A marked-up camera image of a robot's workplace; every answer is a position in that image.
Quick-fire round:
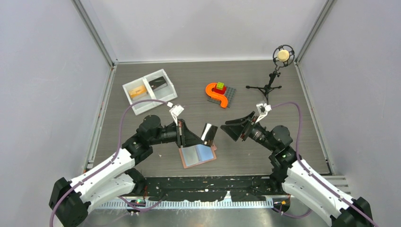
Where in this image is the grey toy baseplate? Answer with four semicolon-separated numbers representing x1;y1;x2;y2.
207;87;236;108

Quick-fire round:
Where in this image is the white two-compartment tray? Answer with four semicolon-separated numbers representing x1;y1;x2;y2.
122;69;178;104

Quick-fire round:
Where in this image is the black card box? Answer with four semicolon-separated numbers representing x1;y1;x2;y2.
148;76;167;91

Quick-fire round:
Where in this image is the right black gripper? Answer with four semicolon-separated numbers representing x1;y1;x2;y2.
220;112;278;152

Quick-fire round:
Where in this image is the black tripod mic stand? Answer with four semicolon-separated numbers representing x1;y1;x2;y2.
245;66;282;104

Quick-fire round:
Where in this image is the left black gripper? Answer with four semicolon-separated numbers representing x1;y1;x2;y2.
149;119;203;148

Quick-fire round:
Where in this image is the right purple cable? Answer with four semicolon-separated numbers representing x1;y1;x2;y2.
270;102;380;227

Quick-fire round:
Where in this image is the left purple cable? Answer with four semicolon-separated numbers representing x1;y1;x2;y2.
49;99;174;227

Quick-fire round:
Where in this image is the orange S-shaped toy track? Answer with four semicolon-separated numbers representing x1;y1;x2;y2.
205;83;228;108

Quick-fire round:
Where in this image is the purple cable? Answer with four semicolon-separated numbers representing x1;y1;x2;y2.
49;99;174;227
270;102;380;227

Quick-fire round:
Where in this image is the microphone with shock mount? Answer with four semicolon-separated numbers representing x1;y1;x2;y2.
273;44;295;70

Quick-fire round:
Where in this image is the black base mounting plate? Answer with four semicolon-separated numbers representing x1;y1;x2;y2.
132;175;287;202

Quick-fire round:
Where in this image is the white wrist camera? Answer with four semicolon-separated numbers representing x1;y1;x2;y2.
167;102;184;125
255;102;272;123

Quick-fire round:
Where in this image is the pink leather card holder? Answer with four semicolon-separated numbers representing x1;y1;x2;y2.
179;144;217;169

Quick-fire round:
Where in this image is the orange card box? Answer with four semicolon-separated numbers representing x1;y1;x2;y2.
128;85;148;100

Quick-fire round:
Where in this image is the red toy brick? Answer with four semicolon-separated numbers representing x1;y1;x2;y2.
213;86;227;95

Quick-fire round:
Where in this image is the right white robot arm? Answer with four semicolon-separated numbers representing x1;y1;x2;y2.
221;112;374;227

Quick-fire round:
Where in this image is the shiny dark credit card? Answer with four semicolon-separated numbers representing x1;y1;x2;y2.
200;123;218;147

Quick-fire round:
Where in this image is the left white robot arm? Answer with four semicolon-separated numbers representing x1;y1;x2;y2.
49;115;211;227

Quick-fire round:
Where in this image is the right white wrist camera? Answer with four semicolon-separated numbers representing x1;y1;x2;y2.
255;102;272;123

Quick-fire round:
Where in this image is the aluminium frame rail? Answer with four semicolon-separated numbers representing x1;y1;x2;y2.
95;176;351;210

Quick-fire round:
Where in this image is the green toy brick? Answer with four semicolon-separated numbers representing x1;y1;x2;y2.
215;82;225;91

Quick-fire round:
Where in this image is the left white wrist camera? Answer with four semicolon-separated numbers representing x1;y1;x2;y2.
167;102;184;125

